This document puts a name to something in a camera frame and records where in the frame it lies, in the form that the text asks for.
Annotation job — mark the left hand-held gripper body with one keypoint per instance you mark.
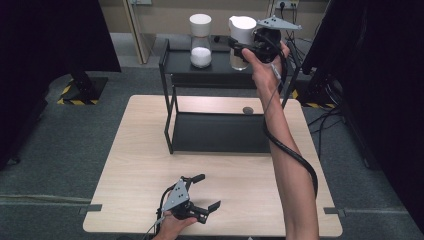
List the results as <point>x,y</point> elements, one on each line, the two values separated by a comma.
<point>178,198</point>

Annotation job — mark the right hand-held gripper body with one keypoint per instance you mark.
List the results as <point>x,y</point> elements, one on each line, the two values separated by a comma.
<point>268,43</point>

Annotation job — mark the glass jar with white spouted lid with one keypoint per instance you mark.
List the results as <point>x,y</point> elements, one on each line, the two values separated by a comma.
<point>240,30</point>

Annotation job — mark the black metal shelf rack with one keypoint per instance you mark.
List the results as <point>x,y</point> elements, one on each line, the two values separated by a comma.
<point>216,133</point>

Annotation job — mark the person's left hand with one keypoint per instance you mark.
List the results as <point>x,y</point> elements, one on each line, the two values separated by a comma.
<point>173,228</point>

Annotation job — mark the person's right hand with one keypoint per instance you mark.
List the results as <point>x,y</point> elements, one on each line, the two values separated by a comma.
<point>266,75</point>

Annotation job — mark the grey round table grommet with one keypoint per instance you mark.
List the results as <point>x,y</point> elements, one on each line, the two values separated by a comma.
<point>248,110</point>

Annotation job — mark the black stand base striped tape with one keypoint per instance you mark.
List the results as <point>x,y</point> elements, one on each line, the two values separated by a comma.
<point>316,96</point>
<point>83,90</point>

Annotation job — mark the grey tape strip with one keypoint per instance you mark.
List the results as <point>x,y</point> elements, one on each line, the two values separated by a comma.
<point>334,211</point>
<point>90,208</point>

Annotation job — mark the black curtain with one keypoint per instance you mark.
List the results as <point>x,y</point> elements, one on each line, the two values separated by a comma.
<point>50,50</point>
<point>383,83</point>

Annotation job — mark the white wall socket strip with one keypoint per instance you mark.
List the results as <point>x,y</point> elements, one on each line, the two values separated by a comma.
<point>286,4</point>

